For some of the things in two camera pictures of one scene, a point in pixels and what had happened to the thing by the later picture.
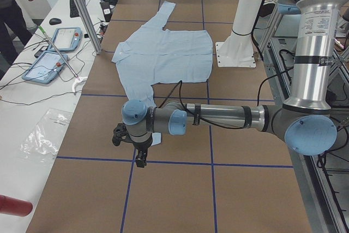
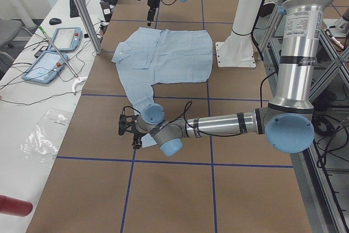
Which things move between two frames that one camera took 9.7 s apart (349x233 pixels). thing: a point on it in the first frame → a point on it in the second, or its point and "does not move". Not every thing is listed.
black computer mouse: x=55 y=21 does not move
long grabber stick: x=73 y=72 does not move
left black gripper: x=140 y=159 → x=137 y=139
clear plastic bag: x=43 y=140 does not move
